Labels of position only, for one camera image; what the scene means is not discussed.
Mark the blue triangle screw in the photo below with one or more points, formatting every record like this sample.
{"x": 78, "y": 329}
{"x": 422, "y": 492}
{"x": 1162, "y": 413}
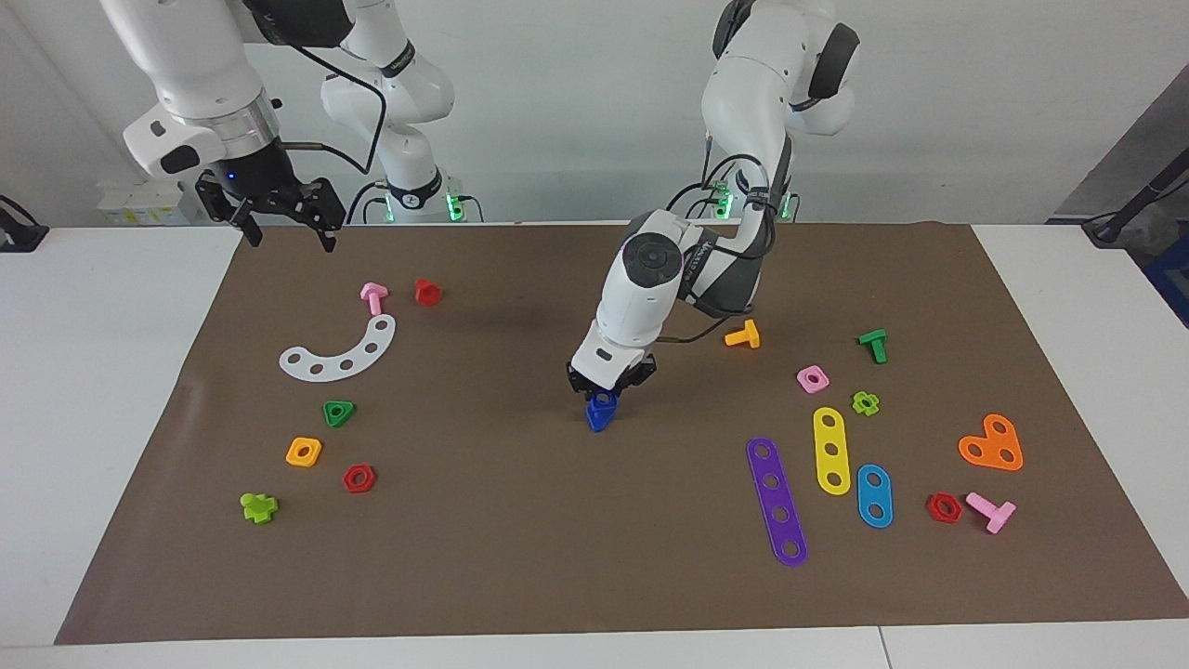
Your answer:
{"x": 599, "y": 421}

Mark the pink square nut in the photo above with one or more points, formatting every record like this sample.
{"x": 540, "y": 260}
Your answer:
{"x": 803, "y": 384}

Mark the orange plastic screw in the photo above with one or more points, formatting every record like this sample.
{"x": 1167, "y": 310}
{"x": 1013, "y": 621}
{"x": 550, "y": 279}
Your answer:
{"x": 746, "y": 336}

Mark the blue two-hole plate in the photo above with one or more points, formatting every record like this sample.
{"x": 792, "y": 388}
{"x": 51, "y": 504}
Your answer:
{"x": 874, "y": 496}

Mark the lime cross nut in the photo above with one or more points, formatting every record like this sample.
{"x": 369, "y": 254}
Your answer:
{"x": 856, "y": 404}

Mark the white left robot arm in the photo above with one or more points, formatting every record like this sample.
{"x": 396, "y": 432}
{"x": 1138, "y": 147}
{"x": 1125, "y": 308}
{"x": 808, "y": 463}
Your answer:
{"x": 641, "y": 297}

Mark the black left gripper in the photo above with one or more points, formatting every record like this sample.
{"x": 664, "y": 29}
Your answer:
{"x": 647, "y": 362}

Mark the black table clamp device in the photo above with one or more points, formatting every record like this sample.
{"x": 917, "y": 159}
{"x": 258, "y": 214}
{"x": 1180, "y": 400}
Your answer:
{"x": 19, "y": 234}

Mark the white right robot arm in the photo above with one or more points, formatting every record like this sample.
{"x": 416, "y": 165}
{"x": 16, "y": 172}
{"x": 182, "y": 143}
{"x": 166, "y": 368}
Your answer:
{"x": 200, "y": 65}

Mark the white curved hole plate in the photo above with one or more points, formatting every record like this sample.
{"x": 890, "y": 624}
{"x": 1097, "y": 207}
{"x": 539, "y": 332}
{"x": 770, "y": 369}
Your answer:
{"x": 359, "y": 356}

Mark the blue crate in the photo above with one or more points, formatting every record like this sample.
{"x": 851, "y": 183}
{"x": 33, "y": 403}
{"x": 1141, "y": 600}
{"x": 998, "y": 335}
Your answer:
{"x": 1172, "y": 279}

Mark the pink plastic screw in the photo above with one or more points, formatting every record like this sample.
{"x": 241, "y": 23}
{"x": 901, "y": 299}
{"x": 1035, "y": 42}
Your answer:
{"x": 373, "y": 297}
{"x": 996, "y": 513}

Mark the yellow three-hole plate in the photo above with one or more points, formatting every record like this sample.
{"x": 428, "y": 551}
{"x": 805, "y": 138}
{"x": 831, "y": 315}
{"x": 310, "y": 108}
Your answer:
{"x": 831, "y": 438}

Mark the purple four-hole plate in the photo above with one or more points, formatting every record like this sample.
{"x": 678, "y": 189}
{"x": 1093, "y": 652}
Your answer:
{"x": 777, "y": 499}

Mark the black stand pole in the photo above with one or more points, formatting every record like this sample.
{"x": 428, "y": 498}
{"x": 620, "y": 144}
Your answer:
{"x": 1133, "y": 206}

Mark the orange square nut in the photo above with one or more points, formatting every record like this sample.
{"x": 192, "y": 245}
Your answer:
{"x": 314, "y": 457}

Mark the green triangle nut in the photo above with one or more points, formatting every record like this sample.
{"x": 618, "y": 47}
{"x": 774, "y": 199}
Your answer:
{"x": 347, "y": 409}

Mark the red plastic screw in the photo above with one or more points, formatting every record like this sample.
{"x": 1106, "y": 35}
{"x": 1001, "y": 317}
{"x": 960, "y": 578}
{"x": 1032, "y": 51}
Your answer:
{"x": 427, "y": 293}

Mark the orange heart plate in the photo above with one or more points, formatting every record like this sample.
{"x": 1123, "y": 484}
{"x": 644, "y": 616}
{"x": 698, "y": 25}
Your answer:
{"x": 992, "y": 446}

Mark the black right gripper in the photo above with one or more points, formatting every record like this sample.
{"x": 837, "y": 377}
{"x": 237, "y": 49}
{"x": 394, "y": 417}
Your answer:
{"x": 260, "y": 177}

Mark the red hexagon nut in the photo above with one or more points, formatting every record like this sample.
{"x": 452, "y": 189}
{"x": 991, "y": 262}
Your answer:
{"x": 369, "y": 483}
{"x": 933, "y": 509}

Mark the brown table mat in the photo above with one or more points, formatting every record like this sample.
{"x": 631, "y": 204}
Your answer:
{"x": 464, "y": 539}

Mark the white box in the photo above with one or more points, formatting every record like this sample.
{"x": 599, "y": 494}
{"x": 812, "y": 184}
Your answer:
{"x": 139, "y": 203}

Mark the green plastic screw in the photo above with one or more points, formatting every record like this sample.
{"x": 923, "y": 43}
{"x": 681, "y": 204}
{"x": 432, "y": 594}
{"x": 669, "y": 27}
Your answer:
{"x": 875, "y": 344}

